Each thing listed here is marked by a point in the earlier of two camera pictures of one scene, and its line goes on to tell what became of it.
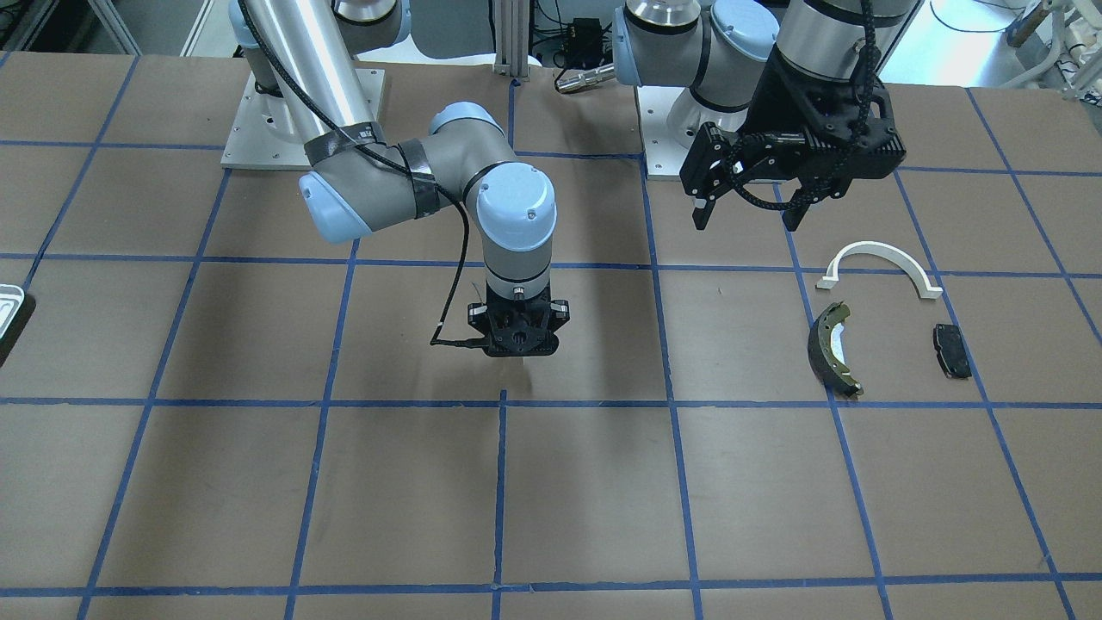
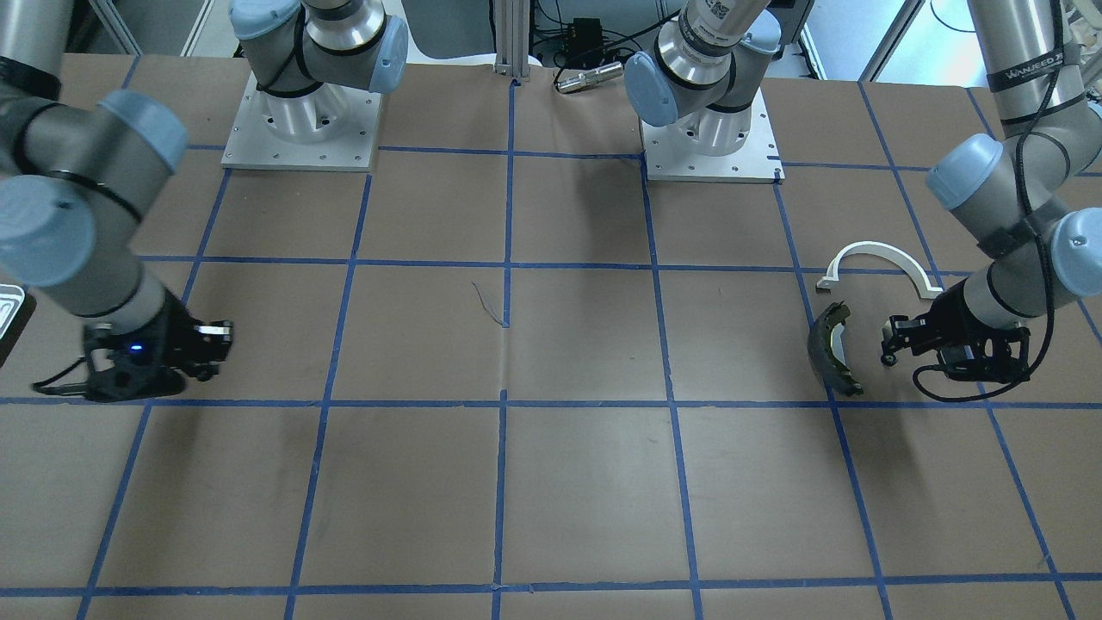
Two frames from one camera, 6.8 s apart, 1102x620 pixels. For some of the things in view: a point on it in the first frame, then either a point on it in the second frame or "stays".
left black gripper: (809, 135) → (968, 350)
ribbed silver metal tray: (11, 297) stays
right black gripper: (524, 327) → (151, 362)
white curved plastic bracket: (871, 248) stays
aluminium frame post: (511, 37) stays
